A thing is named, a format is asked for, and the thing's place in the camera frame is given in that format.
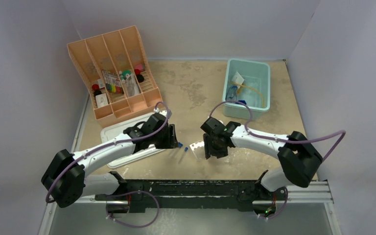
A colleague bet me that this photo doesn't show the small blue-capped test tube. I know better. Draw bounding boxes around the small blue-capped test tube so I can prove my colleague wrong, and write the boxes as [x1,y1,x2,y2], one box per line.
[178,147,188,164]

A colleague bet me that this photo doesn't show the blue safety glasses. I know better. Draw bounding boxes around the blue safety glasses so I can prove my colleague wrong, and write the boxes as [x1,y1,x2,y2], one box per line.
[225,85,238,101]

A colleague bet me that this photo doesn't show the graduated cylinder blue base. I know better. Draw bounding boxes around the graduated cylinder blue base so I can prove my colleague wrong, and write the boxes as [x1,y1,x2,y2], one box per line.
[238,100,247,105]

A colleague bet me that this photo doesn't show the tan rubber tubing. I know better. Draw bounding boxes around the tan rubber tubing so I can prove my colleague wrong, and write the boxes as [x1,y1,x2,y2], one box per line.
[229,82,265,107]

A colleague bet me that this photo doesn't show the small white plastic packet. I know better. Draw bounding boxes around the small white plastic packet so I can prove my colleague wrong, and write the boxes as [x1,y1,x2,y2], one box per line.
[231,71,245,86]

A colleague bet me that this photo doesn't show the clear test tube rack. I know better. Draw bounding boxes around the clear test tube rack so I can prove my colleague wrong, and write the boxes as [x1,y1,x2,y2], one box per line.
[189,141,206,161]

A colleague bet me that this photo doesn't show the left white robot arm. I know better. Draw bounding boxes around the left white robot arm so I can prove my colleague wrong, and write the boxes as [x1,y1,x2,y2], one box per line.
[41,110,178,208]

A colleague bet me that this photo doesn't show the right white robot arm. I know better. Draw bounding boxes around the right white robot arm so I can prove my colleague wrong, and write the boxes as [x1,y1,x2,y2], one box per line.
[200,117,323,199]

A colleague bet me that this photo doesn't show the white storage box lid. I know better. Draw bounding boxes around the white storage box lid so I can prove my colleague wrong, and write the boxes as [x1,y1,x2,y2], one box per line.
[100,112,176,169]

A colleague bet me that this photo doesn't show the teal plastic bin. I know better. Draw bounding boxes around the teal plastic bin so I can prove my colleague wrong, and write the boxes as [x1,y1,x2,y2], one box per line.
[222,58,271,120]

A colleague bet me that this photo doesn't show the pink plastic organizer rack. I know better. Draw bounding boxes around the pink plastic organizer rack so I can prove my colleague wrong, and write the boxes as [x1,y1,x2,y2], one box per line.
[67,26,163,127]

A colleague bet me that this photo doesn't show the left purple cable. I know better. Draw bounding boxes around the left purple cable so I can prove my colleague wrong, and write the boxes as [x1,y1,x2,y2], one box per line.
[45,101,172,204]

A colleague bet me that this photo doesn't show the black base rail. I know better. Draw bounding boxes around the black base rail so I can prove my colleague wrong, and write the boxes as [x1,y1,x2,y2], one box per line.
[94,178,333,213]

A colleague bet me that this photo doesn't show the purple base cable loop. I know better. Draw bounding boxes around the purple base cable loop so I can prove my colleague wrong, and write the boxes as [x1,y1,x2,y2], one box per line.
[105,189,162,228]

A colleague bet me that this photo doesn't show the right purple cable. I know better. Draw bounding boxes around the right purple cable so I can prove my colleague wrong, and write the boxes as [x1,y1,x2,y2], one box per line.
[209,100,347,221]

